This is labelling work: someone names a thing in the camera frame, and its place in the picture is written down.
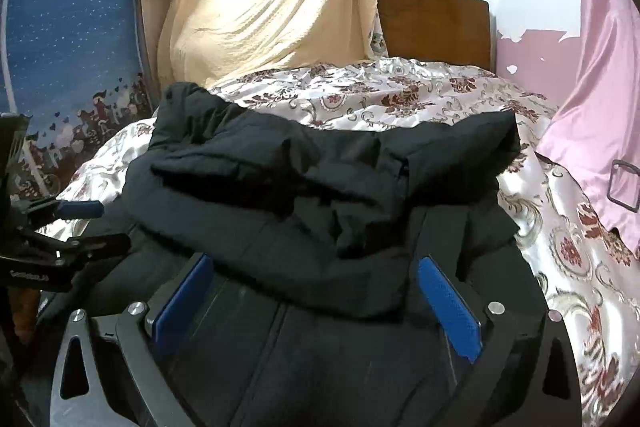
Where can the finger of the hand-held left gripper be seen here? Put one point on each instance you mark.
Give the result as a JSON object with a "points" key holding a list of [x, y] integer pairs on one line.
{"points": [[95, 249], [80, 209]]}

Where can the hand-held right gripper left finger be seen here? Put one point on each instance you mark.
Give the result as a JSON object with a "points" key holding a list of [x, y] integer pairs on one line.
{"points": [[180, 307]]}

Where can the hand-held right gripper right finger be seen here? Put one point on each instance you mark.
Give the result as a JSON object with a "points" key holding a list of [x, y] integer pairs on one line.
{"points": [[450, 307]]}

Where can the black padded jacket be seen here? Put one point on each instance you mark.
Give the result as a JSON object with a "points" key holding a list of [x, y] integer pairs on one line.
{"points": [[300, 207]]}

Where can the blue fabric wardrobe cover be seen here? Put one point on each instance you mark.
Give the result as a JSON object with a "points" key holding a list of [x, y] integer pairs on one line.
{"points": [[75, 32]]}

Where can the beige wooden panel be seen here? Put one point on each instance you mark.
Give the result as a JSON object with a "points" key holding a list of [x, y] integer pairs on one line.
{"points": [[150, 32]]}

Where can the floral satin bedspread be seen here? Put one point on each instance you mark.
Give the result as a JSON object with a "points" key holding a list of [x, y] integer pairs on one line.
{"points": [[400, 92]]}

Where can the pink satin curtain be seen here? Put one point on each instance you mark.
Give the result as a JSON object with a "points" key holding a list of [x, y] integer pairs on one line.
{"points": [[600, 82]]}

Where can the brown wooden headboard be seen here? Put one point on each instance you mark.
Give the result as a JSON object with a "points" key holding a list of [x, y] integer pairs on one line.
{"points": [[430, 27]]}

